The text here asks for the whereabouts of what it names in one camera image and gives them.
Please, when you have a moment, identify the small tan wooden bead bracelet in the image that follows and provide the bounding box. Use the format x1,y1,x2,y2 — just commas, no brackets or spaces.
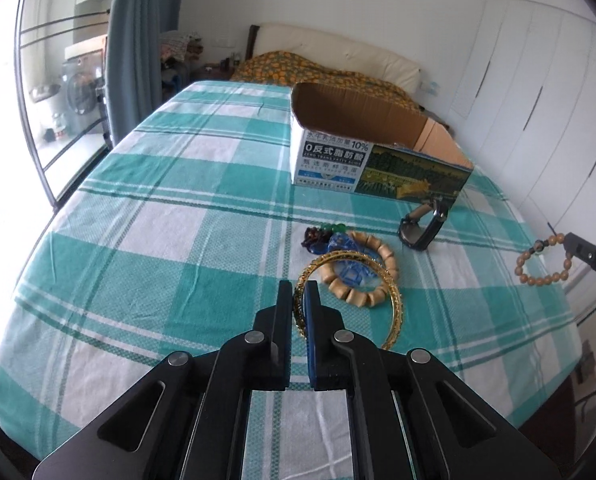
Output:
514,231,576,287

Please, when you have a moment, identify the gold bangle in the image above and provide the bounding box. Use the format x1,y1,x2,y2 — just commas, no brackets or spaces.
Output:
292,250,404,350

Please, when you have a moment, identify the large tan wooden bracelet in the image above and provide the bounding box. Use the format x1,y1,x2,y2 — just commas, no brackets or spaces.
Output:
318,230,401,309

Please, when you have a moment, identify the blue crystal bracelet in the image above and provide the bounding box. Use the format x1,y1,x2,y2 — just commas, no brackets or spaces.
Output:
326,234,379,286

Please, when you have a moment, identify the black wristwatch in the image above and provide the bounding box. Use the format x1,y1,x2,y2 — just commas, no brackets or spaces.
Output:
398,198,450,252

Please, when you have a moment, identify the dark blue bead cluster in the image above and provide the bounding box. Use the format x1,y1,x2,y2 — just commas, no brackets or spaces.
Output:
301,226,334,256

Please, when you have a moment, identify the green bead pendant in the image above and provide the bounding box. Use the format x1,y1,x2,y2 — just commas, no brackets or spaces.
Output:
330,223,347,233

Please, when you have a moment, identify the teal plaid tablecloth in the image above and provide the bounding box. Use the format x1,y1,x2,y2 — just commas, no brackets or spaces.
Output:
0,82,581,458

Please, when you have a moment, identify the white wardrobe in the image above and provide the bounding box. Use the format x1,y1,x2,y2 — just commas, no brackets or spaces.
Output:
449,0,596,244

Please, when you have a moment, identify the open cardboard box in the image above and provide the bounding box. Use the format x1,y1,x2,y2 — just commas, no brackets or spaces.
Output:
289,82,474,204

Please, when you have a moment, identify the orange floral bedspread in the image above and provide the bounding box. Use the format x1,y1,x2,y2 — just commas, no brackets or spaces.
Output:
231,51,423,115

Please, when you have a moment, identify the left dark nightstand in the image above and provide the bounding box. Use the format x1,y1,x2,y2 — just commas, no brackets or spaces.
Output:
194,65,235,81

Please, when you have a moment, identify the cream leather headboard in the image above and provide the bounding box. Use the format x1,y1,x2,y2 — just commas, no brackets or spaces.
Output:
246,23,421,94

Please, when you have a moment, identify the clothes pile on chair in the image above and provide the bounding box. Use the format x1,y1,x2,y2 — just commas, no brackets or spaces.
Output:
160,30,203,102

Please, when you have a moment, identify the washing machine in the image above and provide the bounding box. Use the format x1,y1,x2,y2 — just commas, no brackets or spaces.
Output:
61,35,108,134

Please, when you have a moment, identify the blue curtain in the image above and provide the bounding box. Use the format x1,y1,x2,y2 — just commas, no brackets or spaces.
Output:
106,0,182,145

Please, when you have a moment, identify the black framed glass door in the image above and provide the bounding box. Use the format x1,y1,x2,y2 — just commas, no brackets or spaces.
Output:
14,0,112,210

